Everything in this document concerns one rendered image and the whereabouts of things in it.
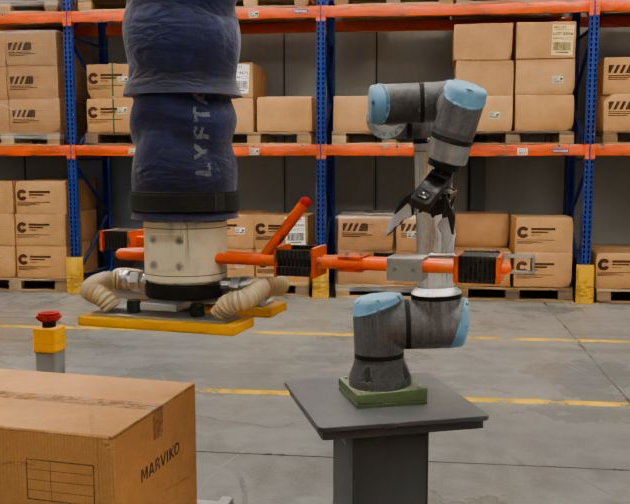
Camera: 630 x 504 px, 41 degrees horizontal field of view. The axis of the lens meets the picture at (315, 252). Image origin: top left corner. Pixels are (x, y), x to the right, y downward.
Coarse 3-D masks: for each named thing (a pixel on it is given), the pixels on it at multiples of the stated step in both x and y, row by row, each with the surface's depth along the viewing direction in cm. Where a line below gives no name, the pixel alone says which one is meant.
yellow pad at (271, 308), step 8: (208, 304) 180; (264, 304) 178; (272, 304) 180; (280, 304) 181; (208, 312) 179; (240, 312) 177; (248, 312) 176; (256, 312) 176; (264, 312) 175; (272, 312) 176; (280, 312) 181
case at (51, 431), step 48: (0, 384) 197; (48, 384) 197; (96, 384) 197; (144, 384) 197; (192, 384) 198; (0, 432) 167; (48, 432) 164; (96, 432) 163; (144, 432) 173; (192, 432) 198; (0, 480) 168; (48, 480) 165; (96, 480) 163; (144, 480) 174; (192, 480) 199
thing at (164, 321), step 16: (128, 304) 167; (192, 304) 163; (80, 320) 167; (96, 320) 166; (112, 320) 165; (128, 320) 164; (144, 320) 163; (160, 320) 163; (176, 320) 162; (192, 320) 161; (208, 320) 160; (224, 320) 160; (240, 320) 163
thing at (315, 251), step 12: (276, 252) 163; (288, 252) 162; (300, 252) 161; (312, 252) 162; (324, 252) 168; (276, 264) 164; (288, 264) 163; (300, 264) 162; (312, 264) 162; (276, 276) 164; (300, 276) 162; (312, 276) 162
